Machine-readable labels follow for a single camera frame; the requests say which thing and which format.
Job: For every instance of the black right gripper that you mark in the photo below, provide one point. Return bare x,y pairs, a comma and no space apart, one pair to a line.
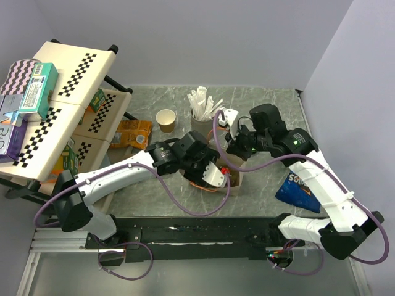
234,145

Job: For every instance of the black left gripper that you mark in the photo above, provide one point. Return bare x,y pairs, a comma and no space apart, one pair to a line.
208,155

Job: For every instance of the brown paper takeout bag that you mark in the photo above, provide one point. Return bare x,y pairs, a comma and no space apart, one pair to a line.
236,177

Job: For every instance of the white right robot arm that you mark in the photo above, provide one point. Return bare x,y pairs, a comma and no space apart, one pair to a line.
348,223

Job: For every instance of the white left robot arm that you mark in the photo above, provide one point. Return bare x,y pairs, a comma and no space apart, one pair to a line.
190,154

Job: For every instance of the grey straw holder cup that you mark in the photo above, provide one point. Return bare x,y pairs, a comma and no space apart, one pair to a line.
202,127

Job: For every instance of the orange snack bag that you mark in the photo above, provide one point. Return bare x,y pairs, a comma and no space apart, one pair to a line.
133,133

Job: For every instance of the blue chips bag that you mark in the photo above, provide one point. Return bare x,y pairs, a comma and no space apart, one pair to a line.
295,192

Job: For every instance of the green box middle shelf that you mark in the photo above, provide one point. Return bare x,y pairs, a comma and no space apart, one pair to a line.
97,101

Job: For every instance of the cream checkered shelf rack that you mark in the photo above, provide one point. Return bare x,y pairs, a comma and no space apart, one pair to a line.
82,71

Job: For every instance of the green orange box lower shelf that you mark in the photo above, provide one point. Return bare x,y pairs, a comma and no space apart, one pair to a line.
68,160

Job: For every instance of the teal cardboard box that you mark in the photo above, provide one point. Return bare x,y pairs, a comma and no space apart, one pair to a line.
35,103

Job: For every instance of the purple product box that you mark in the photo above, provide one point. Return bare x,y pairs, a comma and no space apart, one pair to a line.
12,137

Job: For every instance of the pink wavy patterned can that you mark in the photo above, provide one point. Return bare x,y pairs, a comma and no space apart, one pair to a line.
18,77

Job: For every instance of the silver grey small box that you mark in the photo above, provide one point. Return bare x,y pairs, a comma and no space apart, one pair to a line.
10,105

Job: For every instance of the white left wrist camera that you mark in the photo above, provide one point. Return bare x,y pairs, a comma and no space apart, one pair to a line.
213,176

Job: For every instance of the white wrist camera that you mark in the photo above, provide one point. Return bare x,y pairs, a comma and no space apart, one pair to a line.
228,118
213,176

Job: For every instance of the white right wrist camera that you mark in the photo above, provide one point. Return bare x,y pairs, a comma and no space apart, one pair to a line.
228,118

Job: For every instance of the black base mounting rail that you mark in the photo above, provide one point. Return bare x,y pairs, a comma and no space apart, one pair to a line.
185,238

